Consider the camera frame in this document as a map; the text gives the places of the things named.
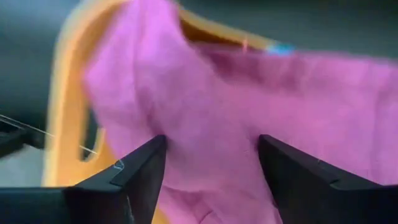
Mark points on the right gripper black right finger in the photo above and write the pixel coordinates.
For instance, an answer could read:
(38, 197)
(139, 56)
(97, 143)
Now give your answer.
(326, 205)

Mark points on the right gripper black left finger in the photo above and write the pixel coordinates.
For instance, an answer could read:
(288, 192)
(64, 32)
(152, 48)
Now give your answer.
(77, 207)

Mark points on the magenta towel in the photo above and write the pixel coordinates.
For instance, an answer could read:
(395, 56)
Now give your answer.
(217, 109)

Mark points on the orange plastic basket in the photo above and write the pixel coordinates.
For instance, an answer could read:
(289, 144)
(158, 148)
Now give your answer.
(65, 124)

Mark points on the black table frame brace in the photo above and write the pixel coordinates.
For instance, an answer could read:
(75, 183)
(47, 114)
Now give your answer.
(15, 137)

